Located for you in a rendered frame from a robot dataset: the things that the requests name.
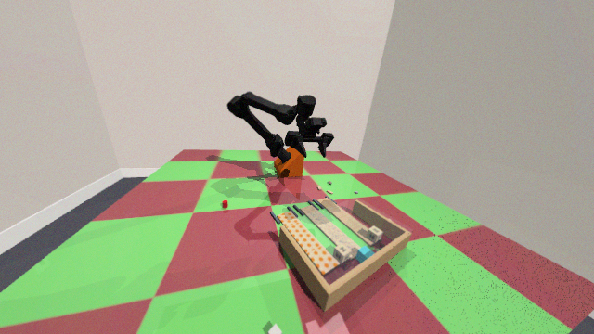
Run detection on small white cube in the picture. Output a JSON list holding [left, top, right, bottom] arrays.
[[267, 324, 282, 334]]

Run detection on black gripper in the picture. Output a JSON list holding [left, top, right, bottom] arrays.
[[285, 121, 334, 158]]

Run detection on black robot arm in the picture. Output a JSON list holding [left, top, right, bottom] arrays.
[[226, 91, 327, 164]]

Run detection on beige strip with orange polka dots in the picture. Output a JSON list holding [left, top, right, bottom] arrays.
[[277, 212, 297, 223]]

